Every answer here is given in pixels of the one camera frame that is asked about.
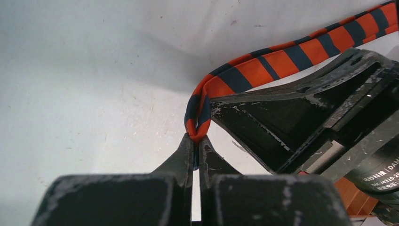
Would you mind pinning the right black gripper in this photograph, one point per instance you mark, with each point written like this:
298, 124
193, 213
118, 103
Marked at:
341, 121

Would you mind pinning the orange navy striped tie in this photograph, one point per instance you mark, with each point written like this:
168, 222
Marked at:
270, 64

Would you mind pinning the brown wooden divided tray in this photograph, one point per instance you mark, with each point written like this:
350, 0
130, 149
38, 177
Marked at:
357, 203

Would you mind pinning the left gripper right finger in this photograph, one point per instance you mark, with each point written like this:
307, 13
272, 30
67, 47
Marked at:
229, 198

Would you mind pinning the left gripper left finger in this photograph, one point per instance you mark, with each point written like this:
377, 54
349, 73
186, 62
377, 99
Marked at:
160, 198

